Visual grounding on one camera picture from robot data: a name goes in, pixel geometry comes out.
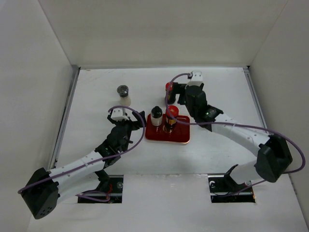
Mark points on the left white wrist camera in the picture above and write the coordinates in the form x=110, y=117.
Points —
x=119, y=114

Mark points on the left metal table rail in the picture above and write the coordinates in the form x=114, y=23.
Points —
x=56, y=150

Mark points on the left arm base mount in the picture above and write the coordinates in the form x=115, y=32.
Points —
x=109, y=190

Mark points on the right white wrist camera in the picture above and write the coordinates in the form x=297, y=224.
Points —
x=195, y=78

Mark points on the right metal table rail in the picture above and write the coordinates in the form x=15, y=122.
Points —
x=254, y=96

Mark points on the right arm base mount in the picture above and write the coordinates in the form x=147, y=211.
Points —
x=223, y=189

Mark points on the red rectangular tray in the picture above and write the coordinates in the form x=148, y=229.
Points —
x=179, y=134

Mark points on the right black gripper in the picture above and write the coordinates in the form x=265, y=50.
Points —
x=179, y=89

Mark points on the white bottle black cap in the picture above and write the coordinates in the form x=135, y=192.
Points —
x=156, y=116

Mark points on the red-lid sauce jar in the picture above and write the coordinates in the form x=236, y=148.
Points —
x=172, y=112
x=171, y=96

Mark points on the metal table rail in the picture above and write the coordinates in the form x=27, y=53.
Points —
x=56, y=150
x=254, y=96

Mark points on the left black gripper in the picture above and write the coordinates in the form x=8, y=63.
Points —
x=140, y=122

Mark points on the white shaker grey lid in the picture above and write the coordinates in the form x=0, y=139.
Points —
x=123, y=92

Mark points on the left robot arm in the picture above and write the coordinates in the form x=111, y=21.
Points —
x=46, y=188

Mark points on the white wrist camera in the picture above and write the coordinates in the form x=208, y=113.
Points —
x=119, y=114
x=195, y=78

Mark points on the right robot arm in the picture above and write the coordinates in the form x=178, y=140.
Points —
x=270, y=148

